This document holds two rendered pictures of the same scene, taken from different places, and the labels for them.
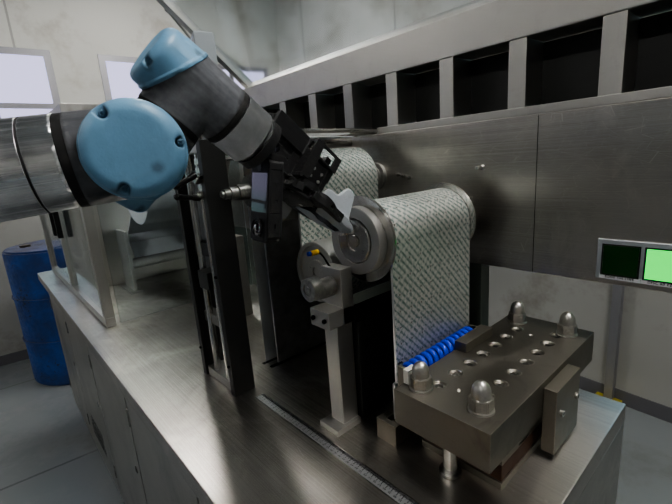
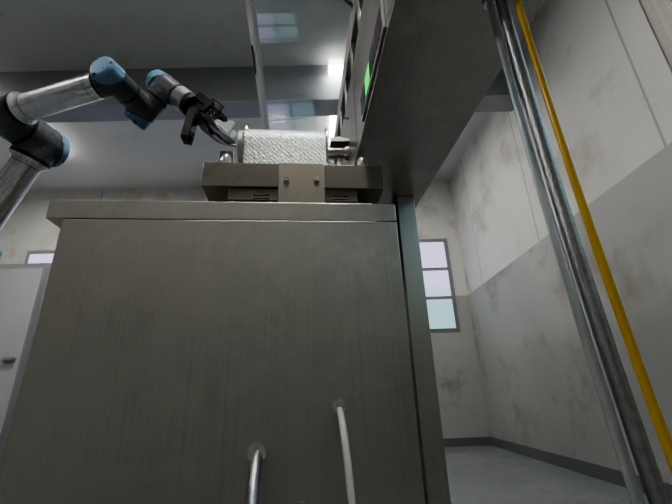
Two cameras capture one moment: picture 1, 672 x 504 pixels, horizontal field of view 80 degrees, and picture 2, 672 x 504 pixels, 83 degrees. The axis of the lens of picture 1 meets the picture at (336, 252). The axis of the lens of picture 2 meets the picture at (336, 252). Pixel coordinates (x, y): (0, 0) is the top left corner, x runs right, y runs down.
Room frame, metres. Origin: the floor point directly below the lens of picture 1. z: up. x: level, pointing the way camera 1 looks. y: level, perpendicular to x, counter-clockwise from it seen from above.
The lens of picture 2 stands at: (0.03, -0.82, 0.54)
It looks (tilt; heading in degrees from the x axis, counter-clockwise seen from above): 21 degrees up; 35
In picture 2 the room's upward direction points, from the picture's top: 2 degrees counter-clockwise
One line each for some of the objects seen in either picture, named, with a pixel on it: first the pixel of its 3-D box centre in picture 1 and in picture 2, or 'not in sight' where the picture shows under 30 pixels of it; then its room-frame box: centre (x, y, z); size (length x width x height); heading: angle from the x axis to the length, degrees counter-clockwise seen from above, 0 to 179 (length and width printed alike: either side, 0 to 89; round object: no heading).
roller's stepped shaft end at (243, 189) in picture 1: (235, 193); not in sight; (0.80, 0.19, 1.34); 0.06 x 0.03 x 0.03; 131
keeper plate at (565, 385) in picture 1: (562, 408); (301, 186); (0.58, -0.35, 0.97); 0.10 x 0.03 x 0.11; 131
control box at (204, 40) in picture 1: (200, 56); not in sight; (1.10, 0.30, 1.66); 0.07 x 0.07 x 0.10; 26
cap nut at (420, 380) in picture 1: (420, 374); not in sight; (0.56, -0.12, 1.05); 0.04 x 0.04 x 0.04
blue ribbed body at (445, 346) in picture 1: (442, 350); not in sight; (0.68, -0.18, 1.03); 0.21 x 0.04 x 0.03; 131
